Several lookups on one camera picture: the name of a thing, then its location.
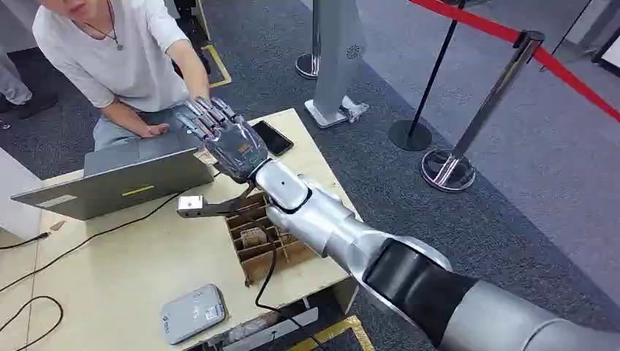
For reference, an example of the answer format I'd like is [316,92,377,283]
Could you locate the black stanchion post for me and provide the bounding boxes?
[387,0,467,153]

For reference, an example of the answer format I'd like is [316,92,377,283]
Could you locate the yellow-edged black floor mat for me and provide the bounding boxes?
[290,315,377,351]
[174,14,233,90]

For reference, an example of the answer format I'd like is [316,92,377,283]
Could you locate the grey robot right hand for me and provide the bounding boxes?
[174,96,271,186]

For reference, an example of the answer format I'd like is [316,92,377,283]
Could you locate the grey laptop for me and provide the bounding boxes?
[10,133,216,222]

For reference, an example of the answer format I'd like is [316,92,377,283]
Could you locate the white cabinet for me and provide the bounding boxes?
[0,147,45,241]

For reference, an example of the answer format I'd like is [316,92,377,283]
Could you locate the standing person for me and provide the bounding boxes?
[0,45,59,130]

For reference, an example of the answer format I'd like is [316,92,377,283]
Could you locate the black cable with plug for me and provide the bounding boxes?
[0,232,53,252]

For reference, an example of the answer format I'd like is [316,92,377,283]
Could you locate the silver bar under desk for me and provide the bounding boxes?
[222,307,320,351]

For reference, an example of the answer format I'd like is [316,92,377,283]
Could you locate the black laptop cable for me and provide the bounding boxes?
[0,189,190,295]

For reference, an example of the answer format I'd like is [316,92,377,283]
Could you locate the looped black cable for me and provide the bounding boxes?
[0,295,65,351]

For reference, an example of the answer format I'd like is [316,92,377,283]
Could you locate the black smartphone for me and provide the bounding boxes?
[252,120,295,157]

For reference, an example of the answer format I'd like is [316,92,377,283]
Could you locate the black framed board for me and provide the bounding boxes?
[591,24,620,79]

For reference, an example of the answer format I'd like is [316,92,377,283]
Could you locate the dark cord necklace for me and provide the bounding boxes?
[83,0,125,53]

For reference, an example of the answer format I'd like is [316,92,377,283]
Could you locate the grey pillar stand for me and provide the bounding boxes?
[303,0,371,130]

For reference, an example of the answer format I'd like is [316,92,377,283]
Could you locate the small beige card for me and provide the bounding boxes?
[193,147,219,167]

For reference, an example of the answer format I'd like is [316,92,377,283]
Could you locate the brown card in box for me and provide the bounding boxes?
[241,227,269,249]

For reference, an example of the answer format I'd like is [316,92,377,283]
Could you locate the grey flat device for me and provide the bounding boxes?
[159,284,228,346]

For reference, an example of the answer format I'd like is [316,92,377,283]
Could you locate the thin black rod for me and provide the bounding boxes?
[539,0,595,72]

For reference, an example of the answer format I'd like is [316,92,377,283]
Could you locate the silver stanchion post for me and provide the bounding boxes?
[420,29,546,194]

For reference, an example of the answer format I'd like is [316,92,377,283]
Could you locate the round chrome stand base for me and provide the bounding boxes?
[295,0,322,80]

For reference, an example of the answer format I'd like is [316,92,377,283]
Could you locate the wooden card box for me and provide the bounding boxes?
[223,191,321,287]

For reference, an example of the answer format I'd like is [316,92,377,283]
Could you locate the person at desk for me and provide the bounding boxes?
[31,0,211,152]

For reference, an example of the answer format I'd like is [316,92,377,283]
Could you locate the red barrier belt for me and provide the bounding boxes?
[409,0,620,124]

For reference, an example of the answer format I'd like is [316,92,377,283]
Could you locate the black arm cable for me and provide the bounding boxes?
[254,220,326,351]

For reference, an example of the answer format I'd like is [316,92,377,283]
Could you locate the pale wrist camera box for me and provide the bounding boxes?
[175,186,256,220]

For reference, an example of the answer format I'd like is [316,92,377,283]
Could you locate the person's right hand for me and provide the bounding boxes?
[140,123,171,140]

